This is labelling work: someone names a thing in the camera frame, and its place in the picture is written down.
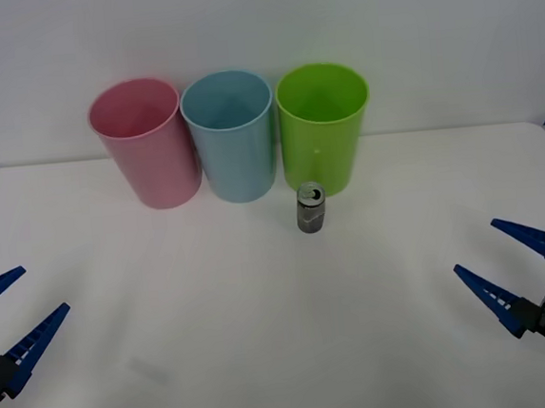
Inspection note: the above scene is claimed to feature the pale blue plastic bin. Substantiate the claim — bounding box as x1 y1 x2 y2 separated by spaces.
176 67 282 208

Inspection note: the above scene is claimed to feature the black drink can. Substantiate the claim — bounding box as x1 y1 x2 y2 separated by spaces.
293 180 329 236

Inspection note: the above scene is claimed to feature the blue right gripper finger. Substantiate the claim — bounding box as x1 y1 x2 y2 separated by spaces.
453 256 545 345
489 213 545 272

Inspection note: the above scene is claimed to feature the pink plastic bin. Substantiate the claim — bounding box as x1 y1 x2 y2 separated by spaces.
85 73 205 217

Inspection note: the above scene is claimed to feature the green plastic bin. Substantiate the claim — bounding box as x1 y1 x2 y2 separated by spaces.
272 58 379 201

